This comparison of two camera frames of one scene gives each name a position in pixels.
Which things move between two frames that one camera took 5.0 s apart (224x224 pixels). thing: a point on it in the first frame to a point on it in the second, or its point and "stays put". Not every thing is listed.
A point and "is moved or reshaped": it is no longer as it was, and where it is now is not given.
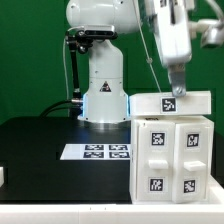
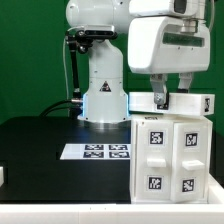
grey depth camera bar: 99,31 stays put
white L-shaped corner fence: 207,212 stays put
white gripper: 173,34 to 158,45
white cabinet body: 171,159 stays put
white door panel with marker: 192,162 stays put
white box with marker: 164,103 is moved or reshaped
